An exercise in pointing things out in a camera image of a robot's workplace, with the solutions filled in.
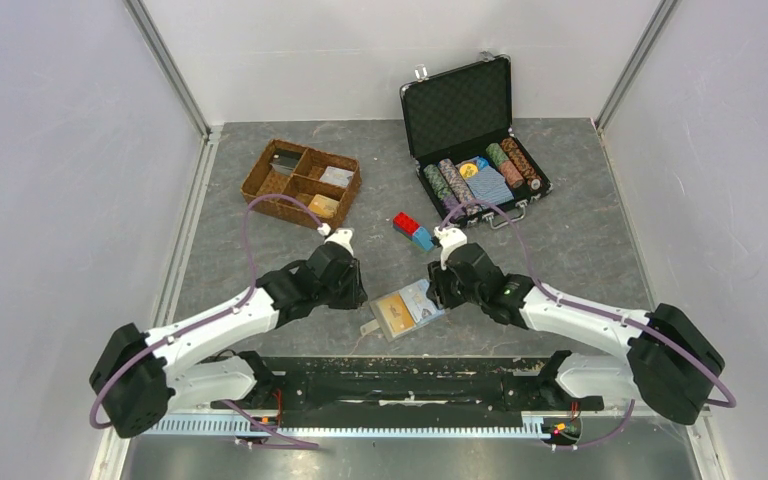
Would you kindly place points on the black poker chip case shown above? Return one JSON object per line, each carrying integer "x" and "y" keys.
{"x": 456, "y": 114}

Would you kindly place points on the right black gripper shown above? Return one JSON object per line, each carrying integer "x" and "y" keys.
{"x": 438, "y": 285}

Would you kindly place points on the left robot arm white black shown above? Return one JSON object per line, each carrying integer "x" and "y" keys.
{"x": 141, "y": 376}

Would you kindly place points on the gold cards in basket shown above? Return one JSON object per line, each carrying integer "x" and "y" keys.
{"x": 324, "y": 206}

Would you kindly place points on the silver VIP cards stack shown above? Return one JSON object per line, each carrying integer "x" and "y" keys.
{"x": 338, "y": 177}

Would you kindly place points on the red toy brick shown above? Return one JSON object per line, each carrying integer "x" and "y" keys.
{"x": 405, "y": 224}

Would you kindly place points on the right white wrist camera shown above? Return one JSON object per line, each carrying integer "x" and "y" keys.
{"x": 449, "y": 238}

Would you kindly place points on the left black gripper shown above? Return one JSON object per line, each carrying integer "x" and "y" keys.
{"x": 356, "y": 295}

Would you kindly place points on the brown poker chip row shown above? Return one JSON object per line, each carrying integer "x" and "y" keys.
{"x": 522, "y": 163}

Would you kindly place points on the purple poker chip row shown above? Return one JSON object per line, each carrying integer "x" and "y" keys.
{"x": 458, "y": 184}

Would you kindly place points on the green poker chip row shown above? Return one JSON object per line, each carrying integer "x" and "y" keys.
{"x": 444, "y": 193}

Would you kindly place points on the green pink chip row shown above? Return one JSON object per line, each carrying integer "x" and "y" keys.
{"x": 505, "y": 166}

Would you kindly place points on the black cards in basket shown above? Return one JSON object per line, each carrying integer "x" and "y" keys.
{"x": 285, "y": 161}

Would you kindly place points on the gold credit card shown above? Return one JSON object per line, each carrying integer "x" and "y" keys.
{"x": 393, "y": 315}

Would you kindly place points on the blue toy brick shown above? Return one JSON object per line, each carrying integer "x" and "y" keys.
{"x": 423, "y": 239}

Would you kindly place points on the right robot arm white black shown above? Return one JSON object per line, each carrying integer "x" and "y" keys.
{"x": 658, "y": 357}

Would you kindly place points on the brown wicker divided basket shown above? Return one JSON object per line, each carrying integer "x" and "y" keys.
{"x": 288, "y": 196}

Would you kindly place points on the blue playing card deck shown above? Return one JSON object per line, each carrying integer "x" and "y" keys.
{"x": 489, "y": 185}

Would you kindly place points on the yellow dealer button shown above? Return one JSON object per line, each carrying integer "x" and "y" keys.
{"x": 468, "y": 169}

